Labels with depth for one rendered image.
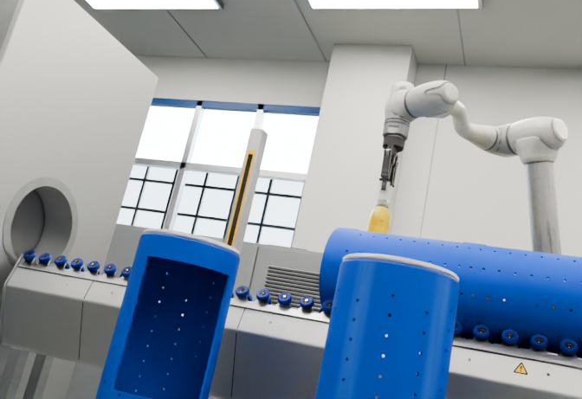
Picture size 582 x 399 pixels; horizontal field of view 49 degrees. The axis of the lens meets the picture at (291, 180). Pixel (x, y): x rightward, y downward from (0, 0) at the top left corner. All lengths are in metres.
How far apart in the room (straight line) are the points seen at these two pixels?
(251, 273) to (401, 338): 2.56
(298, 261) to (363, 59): 2.13
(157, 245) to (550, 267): 1.07
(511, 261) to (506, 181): 3.20
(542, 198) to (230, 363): 1.28
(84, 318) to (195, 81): 4.10
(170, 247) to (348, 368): 0.57
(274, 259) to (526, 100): 2.50
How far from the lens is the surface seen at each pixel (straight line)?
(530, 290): 1.89
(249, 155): 2.72
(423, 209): 5.08
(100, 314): 2.34
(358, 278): 1.45
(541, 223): 2.54
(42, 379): 2.70
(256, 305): 2.07
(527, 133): 2.57
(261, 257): 3.90
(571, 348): 1.90
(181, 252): 1.69
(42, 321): 2.51
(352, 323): 1.44
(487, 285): 1.89
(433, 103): 2.16
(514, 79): 5.45
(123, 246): 4.37
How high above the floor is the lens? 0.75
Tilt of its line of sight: 16 degrees up
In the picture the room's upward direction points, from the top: 12 degrees clockwise
